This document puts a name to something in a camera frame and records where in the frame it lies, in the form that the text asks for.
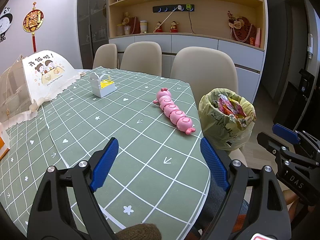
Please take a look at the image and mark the pink caterpillar toy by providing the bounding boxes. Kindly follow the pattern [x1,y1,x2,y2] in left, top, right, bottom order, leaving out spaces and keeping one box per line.
[153,88,196,135]

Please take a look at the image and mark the orange white tissue box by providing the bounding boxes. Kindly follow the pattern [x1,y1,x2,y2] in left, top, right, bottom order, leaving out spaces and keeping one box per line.
[0,124,10,160]

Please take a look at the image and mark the trash bin with yellow bag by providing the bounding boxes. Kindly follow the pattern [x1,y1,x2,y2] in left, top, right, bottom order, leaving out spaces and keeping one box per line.
[198,88,257,151]

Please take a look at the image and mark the wooden shelf cabinet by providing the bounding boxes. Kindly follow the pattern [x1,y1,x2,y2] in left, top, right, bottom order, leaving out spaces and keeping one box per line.
[108,0,268,101]

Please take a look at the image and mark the mesh food cover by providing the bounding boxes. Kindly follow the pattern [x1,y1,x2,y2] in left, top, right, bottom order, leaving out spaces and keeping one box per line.
[1,50,80,129]

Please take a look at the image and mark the red figurine right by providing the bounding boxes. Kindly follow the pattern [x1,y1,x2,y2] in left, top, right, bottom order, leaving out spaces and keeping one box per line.
[170,21,178,33]

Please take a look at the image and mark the red chinese knot ornament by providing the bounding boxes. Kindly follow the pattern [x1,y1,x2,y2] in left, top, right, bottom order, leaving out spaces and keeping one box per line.
[23,2,44,53]

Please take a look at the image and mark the beige chair far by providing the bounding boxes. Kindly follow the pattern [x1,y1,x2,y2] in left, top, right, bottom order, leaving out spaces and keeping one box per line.
[93,44,118,69]

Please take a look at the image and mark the red figurine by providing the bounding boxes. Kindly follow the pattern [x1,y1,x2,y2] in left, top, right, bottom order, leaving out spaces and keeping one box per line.
[170,21,178,33]
[153,21,163,33]

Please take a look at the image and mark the small white yellow toy box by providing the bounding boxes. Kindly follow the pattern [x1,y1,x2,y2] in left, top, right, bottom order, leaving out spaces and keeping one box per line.
[89,73,117,98]

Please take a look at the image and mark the beige chair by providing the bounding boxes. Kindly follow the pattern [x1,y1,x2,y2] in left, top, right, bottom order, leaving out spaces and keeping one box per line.
[120,41,162,76]
[170,47,239,105]
[93,44,118,69]

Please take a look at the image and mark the panda wall clock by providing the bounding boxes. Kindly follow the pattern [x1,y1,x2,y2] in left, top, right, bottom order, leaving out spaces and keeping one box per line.
[0,7,13,42]

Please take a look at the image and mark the beige chair middle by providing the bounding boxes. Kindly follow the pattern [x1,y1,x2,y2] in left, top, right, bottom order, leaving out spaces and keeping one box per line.
[120,41,162,76]

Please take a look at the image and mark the red figurine left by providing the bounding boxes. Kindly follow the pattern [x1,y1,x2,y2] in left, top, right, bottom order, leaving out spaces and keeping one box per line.
[153,21,163,33]

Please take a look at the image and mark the black power strip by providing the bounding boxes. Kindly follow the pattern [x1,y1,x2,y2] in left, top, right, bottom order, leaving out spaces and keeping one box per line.
[152,4,195,13]

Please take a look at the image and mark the beige chair near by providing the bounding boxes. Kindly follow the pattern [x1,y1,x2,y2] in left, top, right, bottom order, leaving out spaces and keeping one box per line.
[170,47,239,105]

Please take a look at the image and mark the green checkered tablecloth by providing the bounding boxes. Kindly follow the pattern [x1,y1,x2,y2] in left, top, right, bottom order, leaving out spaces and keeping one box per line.
[1,68,210,239]

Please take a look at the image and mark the red gold snack wrapper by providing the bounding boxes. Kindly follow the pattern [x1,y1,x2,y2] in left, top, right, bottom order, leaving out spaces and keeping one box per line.
[214,94,247,119]

